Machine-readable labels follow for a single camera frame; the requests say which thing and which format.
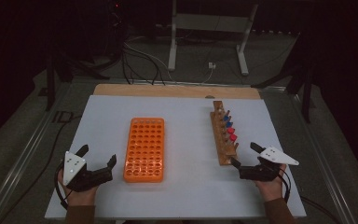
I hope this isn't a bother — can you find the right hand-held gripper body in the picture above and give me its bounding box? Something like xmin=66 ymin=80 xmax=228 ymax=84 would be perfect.
xmin=238 ymin=146 xmax=300 ymax=182

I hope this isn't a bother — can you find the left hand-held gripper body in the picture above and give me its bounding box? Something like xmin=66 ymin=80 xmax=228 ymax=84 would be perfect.
xmin=62 ymin=150 xmax=115 ymax=192

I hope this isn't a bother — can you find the wooden test tube rack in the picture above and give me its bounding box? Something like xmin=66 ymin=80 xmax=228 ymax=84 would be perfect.
xmin=210 ymin=100 xmax=240 ymax=166

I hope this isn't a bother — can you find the orange plastic test tube rack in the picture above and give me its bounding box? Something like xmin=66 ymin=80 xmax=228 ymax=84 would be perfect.
xmin=123 ymin=117 xmax=165 ymax=184

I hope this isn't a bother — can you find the person's right hand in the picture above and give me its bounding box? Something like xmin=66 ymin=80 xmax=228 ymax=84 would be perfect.
xmin=255 ymin=163 xmax=289 ymax=203

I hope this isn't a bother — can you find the person's left hand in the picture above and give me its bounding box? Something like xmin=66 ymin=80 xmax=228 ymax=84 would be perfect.
xmin=57 ymin=169 xmax=101 ymax=207

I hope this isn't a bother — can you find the white table board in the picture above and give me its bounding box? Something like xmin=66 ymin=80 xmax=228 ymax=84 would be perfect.
xmin=44 ymin=94 xmax=307 ymax=220

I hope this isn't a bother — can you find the black tripod stand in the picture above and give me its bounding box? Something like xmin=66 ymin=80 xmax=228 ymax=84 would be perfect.
xmin=45 ymin=46 xmax=122 ymax=112
xmin=251 ymin=31 xmax=317 ymax=124

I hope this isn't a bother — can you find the dark equipment with red light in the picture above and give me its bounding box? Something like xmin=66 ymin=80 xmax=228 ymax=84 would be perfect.
xmin=105 ymin=0 xmax=129 ymax=62

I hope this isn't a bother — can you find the white metal stand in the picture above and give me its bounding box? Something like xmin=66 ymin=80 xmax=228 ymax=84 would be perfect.
xmin=167 ymin=0 xmax=259 ymax=77

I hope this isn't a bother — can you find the long black floor cable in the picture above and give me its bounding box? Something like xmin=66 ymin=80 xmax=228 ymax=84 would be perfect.
xmin=0 ymin=115 xmax=82 ymax=224

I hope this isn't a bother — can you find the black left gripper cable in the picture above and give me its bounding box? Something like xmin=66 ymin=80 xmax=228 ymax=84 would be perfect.
xmin=53 ymin=161 xmax=69 ymax=210

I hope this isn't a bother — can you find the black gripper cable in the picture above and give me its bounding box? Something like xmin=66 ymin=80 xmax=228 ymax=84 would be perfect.
xmin=53 ymin=161 xmax=69 ymax=210
xmin=278 ymin=169 xmax=293 ymax=203

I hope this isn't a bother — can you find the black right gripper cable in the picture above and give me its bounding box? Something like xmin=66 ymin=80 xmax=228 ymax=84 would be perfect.
xmin=278 ymin=169 xmax=293 ymax=203

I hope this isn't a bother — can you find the aluminium floor rail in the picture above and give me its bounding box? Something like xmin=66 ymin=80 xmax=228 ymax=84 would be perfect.
xmin=0 ymin=82 xmax=76 ymax=224
xmin=292 ymin=92 xmax=358 ymax=224

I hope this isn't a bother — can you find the white plug with cable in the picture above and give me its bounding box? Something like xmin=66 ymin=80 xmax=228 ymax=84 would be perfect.
xmin=200 ymin=62 xmax=217 ymax=85

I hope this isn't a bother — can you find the black floor cables bundle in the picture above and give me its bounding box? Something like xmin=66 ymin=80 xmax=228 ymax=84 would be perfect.
xmin=120 ymin=41 xmax=166 ymax=87

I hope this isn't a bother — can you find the white floor cable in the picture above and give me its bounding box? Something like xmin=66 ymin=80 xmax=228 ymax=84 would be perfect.
xmin=124 ymin=36 xmax=175 ymax=83

